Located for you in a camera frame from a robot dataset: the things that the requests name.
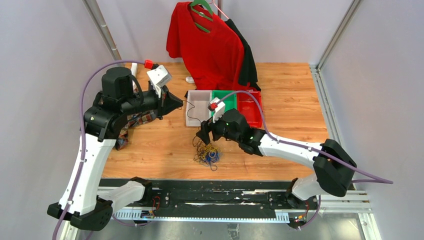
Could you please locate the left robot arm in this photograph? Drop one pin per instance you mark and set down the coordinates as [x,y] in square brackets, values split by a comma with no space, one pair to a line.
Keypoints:
[101,124]

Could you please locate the green plastic bin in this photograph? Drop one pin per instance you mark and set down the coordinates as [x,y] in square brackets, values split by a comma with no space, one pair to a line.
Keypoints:
[230,102]

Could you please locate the pink clothes hanger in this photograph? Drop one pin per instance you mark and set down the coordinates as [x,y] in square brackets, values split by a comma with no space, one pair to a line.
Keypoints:
[219,6]

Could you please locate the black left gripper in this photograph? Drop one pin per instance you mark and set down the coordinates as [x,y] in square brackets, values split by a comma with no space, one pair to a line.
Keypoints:
[164,106]

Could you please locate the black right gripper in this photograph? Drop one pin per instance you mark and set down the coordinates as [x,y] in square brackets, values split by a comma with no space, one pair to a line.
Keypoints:
[206,127]

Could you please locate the white plastic bin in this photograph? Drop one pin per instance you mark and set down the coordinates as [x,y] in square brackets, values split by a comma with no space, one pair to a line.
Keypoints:
[197,107]

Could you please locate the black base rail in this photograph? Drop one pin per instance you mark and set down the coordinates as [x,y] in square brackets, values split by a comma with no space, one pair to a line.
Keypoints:
[221,201]

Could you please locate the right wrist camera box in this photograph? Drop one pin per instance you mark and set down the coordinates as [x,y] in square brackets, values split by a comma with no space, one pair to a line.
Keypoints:
[217,107]

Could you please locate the red t-shirt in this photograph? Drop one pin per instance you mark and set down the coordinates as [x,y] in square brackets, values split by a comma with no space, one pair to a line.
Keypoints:
[212,52]

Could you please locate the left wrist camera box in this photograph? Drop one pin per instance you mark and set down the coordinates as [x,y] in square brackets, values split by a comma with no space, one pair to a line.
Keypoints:
[159,76]

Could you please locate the red plastic bin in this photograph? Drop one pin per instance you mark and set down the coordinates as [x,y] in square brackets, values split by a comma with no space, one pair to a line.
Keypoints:
[248,108]

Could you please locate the plaid cloth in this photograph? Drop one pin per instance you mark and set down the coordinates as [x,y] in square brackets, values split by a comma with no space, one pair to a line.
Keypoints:
[134,120]

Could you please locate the black t-shirt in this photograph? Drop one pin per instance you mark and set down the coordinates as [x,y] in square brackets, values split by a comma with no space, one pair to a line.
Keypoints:
[248,76]

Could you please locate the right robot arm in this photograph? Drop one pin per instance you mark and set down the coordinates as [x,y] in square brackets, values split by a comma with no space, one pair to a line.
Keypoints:
[333,167]

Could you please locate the green clothes hanger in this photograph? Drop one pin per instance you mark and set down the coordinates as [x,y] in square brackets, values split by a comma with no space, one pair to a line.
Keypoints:
[206,6]

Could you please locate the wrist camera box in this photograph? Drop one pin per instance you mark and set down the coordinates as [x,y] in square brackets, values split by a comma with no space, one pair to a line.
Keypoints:
[217,107]
[159,76]

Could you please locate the white stand with pole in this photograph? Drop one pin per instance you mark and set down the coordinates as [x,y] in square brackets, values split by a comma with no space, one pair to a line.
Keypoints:
[99,21]

